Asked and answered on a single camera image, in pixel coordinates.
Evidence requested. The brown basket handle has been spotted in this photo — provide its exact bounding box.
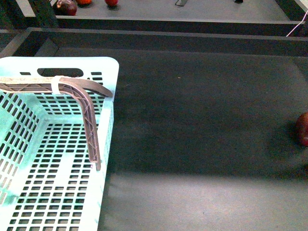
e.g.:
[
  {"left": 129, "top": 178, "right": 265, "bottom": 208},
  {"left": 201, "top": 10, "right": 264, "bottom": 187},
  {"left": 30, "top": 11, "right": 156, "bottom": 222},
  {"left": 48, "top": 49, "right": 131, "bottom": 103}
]
[{"left": 0, "top": 76, "right": 113, "bottom": 171}]

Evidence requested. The light blue plastic basket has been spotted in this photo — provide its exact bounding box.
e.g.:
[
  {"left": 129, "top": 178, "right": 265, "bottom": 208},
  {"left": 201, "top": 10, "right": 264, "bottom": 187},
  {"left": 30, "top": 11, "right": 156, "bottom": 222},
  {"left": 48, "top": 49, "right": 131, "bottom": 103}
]
[{"left": 0, "top": 57, "right": 119, "bottom": 231}]

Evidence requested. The red yellow apple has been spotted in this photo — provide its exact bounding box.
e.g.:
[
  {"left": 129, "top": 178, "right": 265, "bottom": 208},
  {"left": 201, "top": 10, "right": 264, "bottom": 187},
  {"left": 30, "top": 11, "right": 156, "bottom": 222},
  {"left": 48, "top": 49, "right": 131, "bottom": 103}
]
[{"left": 295, "top": 112, "right": 308, "bottom": 147}]

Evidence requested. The dark red apple on shelf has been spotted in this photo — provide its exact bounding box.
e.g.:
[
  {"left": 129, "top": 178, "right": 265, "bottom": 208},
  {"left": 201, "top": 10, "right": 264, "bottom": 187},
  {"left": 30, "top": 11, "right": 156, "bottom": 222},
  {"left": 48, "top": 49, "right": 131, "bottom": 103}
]
[{"left": 53, "top": 0, "right": 77, "bottom": 16}]

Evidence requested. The orange fruit on shelf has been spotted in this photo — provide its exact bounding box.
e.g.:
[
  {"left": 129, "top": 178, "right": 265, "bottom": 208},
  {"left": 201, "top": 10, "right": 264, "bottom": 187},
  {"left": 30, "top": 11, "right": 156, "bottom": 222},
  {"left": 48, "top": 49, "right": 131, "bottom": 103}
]
[{"left": 76, "top": 0, "right": 92, "bottom": 6}]

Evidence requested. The black triangular shelf divider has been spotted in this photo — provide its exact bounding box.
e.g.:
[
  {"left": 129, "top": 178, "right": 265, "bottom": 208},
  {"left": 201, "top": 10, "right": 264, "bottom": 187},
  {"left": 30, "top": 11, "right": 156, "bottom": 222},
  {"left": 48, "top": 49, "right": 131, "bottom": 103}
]
[{"left": 234, "top": 0, "right": 244, "bottom": 4}]

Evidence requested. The white cable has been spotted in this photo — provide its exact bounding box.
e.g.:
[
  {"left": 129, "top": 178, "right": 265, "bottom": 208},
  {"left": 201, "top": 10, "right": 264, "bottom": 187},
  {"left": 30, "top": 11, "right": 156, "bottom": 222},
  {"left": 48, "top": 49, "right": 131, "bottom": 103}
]
[{"left": 285, "top": 9, "right": 308, "bottom": 38}]

